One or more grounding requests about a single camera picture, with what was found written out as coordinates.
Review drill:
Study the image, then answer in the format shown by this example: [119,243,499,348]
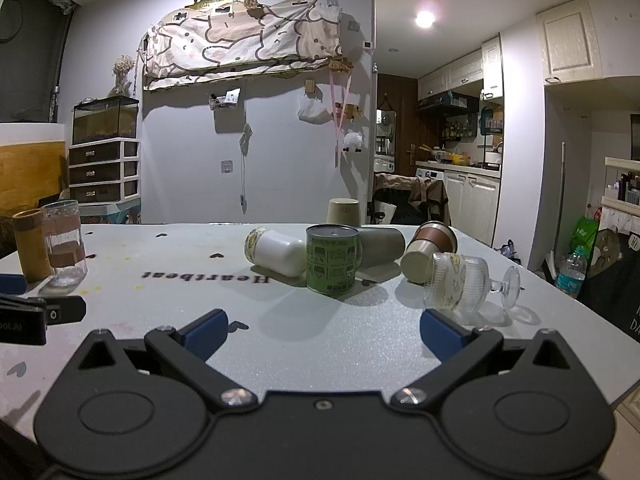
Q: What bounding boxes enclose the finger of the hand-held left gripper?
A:
[0,273,28,295]
[0,295,87,325]

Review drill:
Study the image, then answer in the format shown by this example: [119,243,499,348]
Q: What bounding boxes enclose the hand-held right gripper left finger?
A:
[74,309,258,409]

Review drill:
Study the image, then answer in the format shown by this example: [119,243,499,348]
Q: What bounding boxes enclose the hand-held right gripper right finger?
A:
[390,309,576,409]

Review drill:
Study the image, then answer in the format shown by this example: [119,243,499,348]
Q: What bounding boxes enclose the clear ribbed glass goblet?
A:
[423,252,524,322]

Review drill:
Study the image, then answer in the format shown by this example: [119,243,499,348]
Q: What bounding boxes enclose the bamboo cup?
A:
[12,208,53,283]

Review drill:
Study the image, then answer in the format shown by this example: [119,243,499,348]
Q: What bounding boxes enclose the brown banded steel cup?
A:
[399,220,459,285]

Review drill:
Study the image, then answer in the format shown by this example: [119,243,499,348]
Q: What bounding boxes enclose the grey cup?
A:
[356,227,406,271]

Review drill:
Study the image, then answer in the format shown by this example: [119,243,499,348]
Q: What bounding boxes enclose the white cup with printed rim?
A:
[243,227,308,279]

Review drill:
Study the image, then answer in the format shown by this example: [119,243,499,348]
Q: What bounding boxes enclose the green printed can cup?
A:
[305,224,365,295]

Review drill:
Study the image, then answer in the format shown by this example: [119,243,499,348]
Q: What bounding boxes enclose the beige cup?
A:
[326,198,362,227]

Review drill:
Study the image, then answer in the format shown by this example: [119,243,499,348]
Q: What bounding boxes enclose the clear glass with brown tape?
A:
[39,199,89,289]

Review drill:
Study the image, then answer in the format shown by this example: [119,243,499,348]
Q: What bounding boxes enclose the wooden board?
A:
[0,122,69,212]

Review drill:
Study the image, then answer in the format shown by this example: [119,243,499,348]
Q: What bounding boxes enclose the chair with brown jacket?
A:
[371,172,452,227]

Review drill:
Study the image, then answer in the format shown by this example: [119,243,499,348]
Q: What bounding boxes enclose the kitchen base cabinets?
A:
[415,164,502,248]

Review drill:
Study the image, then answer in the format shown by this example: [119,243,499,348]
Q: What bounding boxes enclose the white drawer unit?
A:
[68,138,141,207]

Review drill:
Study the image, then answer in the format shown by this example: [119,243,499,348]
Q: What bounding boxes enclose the plastic water bottle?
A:
[554,247,589,297]

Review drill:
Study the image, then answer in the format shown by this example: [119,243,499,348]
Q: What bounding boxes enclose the green shopping bag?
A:
[569,215,602,263]

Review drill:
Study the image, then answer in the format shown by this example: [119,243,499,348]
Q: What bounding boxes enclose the black sign board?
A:
[576,229,640,346]

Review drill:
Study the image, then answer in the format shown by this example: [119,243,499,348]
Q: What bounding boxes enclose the glass fish tank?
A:
[72,95,140,146]

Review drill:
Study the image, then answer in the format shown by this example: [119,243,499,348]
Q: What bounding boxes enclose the black curtain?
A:
[0,0,82,125]

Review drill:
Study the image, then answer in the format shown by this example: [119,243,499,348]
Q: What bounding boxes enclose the white shelf with bottles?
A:
[599,156,640,235]

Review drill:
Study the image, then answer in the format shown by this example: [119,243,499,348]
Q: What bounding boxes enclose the dried flower bunch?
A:
[108,54,135,97]

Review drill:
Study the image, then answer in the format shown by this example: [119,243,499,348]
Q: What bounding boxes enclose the pink ribbon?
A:
[328,69,352,167]

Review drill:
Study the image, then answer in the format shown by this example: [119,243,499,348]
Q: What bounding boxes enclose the white hanging bag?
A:
[298,93,334,124]

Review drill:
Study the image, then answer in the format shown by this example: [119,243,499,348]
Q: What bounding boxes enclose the printed cloth cover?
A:
[142,0,347,92]

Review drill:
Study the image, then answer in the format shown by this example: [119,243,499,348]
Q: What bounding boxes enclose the cream upper cabinet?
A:
[535,0,604,84]

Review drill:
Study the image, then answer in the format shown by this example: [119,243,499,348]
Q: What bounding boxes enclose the mop handle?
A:
[551,142,567,266]

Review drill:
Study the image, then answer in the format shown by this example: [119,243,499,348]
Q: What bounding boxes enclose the wall mirror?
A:
[375,109,399,157]

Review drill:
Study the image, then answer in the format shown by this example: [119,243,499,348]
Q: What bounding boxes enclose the kitchen wall cupboards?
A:
[417,34,505,102]

